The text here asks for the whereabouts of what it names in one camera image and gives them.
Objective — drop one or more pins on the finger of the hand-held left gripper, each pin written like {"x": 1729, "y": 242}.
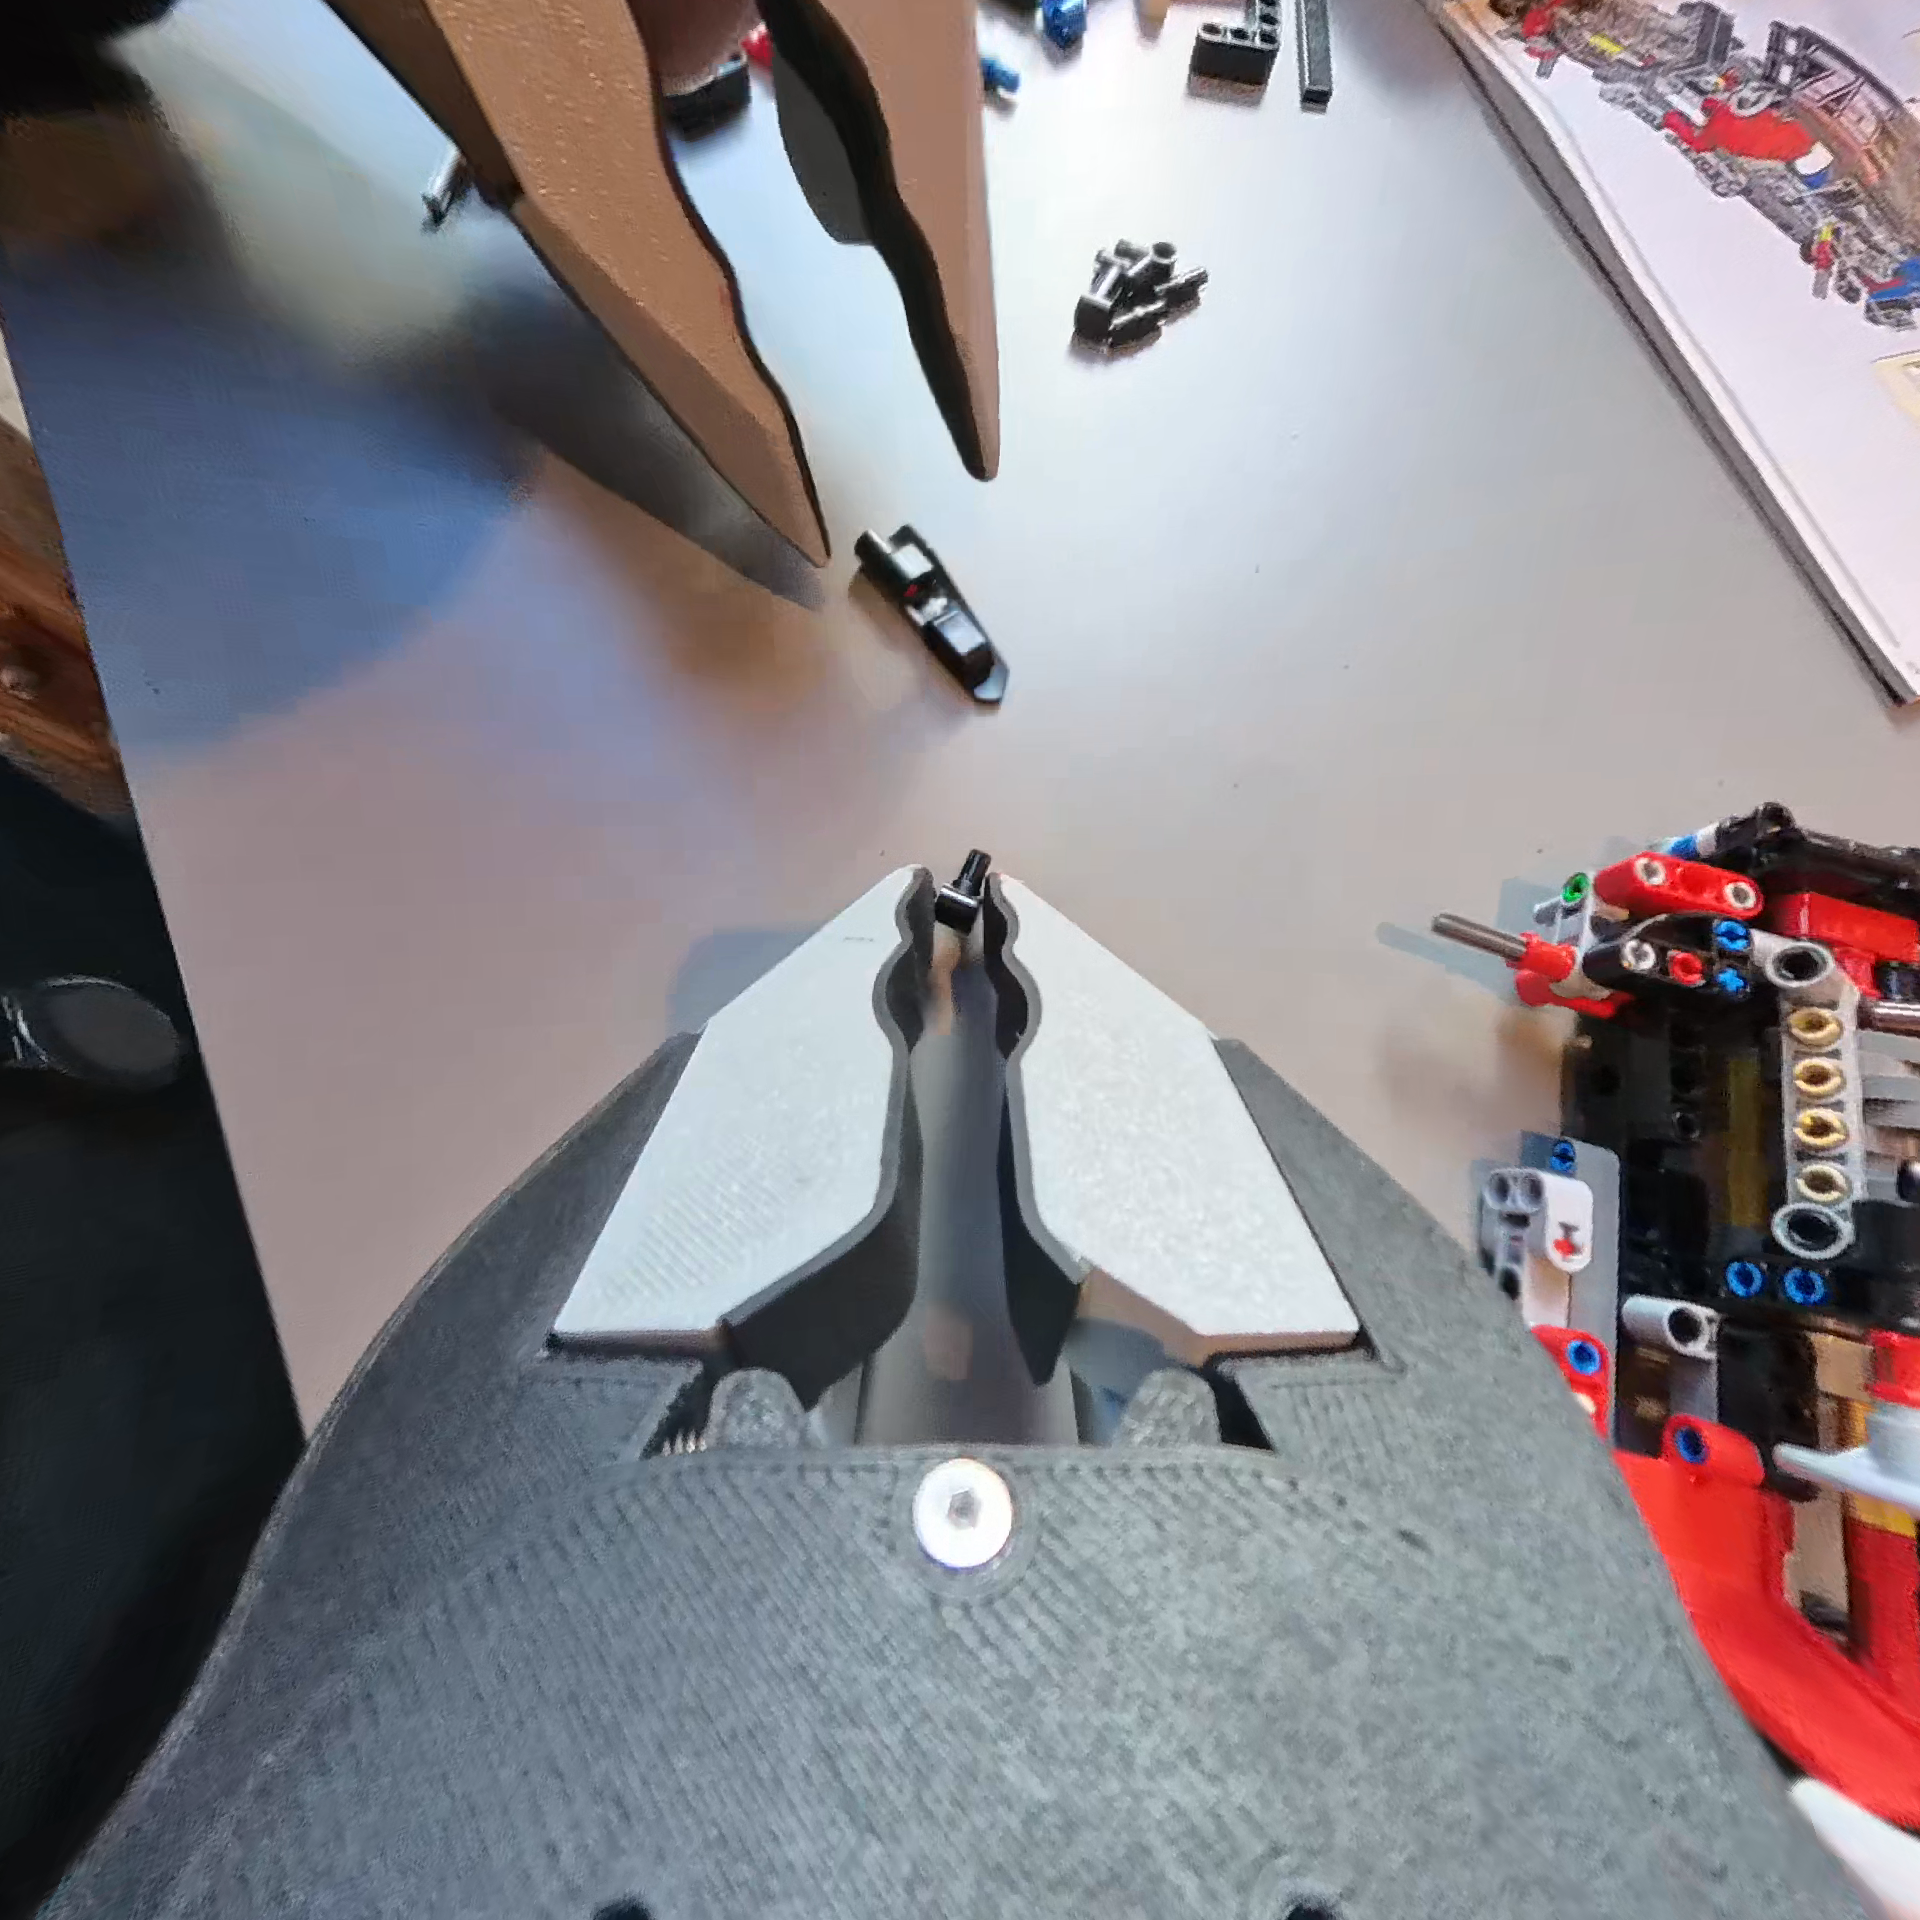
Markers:
{"x": 600, "y": 196}
{"x": 937, "y": 180}

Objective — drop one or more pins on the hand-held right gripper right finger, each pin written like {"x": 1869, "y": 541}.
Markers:
{"x": 1156, "y": 1186}

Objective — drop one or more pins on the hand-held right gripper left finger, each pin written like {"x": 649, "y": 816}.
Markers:
{"x": 749, "y": 1169}

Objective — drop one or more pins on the black connector pin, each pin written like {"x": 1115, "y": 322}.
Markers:
{"x": 963, "y": 901}

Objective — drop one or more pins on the black elongated brick piece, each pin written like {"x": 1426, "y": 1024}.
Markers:
{"x": 931, "y": 609}

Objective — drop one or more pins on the person's left hand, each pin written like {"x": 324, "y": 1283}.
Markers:
{"x": 706, "y": 30}

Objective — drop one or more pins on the heap of black pins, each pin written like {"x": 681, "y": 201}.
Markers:
{"x": 1131, "y": 293}

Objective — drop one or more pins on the pile of loose toy bricks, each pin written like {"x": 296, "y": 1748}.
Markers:
{"x": 1236, "y": 54}

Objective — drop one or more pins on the toy brick car model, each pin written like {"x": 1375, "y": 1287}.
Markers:
{"x": 1768, "y": 1125}

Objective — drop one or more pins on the wooden board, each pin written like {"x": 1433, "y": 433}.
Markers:
{"x": 44, "y": 649}

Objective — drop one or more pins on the open instruction booklet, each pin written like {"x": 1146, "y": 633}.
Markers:
{"x": 1726, "y": 225}

